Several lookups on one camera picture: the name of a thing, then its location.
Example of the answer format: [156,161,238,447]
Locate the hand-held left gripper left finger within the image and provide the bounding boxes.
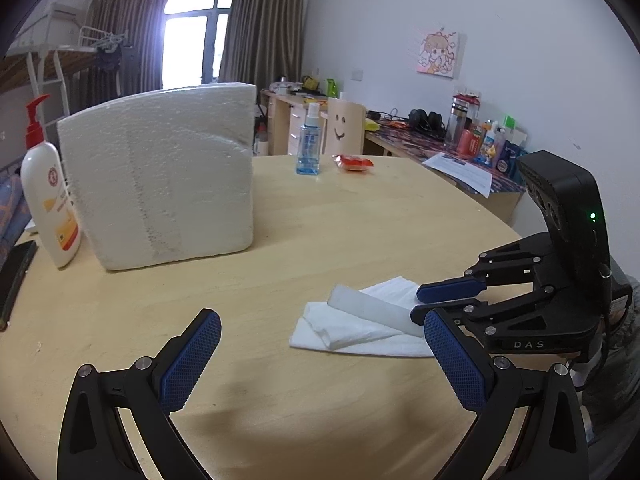
[56,308,222,480]

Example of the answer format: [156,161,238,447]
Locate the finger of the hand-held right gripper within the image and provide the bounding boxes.
[416,232,553,305]
[410,285,558,336]

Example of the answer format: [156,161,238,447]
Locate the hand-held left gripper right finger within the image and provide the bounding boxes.
[423,308,591,480]

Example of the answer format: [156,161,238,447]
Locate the white towel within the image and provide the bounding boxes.
[288,275,436,358]

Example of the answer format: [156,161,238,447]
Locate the white foam box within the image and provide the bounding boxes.
[56,82,257,272]

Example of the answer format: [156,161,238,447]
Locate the person's right forearm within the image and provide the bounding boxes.
[572,285,640,461]

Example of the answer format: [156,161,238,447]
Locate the row of toiletry bottles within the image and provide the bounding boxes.
[457,116,528,177]

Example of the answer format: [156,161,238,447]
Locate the printed paper sheet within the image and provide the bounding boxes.
[421,151,493,198]

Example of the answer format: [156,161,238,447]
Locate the clear water bottle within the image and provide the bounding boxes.
[444,92,482,151]

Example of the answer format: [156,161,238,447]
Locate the patterned desk cover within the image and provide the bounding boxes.
[364,117,526,196]

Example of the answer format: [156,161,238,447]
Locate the red snack packet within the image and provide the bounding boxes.
[334,155,375,173]

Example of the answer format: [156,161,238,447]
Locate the black headphones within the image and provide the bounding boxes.
[409,109,445,136]

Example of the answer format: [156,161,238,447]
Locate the wooden smiley face chair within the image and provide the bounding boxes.
[325,98,366,157]

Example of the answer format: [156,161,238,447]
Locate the black phone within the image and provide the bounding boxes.
[0,240,39,332]

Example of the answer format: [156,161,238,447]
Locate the blue spray bottle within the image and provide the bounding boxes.
[296,102,321,176]

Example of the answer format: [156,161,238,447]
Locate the white red pump bottle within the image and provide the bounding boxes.
[20,94,82,269]

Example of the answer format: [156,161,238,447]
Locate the light wooden drawer desk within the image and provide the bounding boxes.
[260,89,331,157]

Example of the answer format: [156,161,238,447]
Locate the blue orange quilt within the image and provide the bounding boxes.
[0,175,31,246]

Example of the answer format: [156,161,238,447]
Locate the white bed ladder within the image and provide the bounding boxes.
[26,47,71,128]

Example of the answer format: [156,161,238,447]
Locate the dark hanging clothing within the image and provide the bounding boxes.
[95,45,123,73]

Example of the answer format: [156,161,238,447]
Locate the brown curtain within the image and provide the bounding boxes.
[82,0,173,111]
[218,0,306,96]

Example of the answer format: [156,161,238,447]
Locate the glass balcony door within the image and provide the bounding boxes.
[162,0,238,88]

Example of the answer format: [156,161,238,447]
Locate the white metal bunk bed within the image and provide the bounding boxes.
[0,45,68,171]
[75,25,128,56]

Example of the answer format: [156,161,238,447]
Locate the white air conditioner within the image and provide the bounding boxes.
[42,0,91,17]

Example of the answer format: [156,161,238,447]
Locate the pink cartoon wall poster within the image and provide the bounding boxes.
[415,26,461,80]

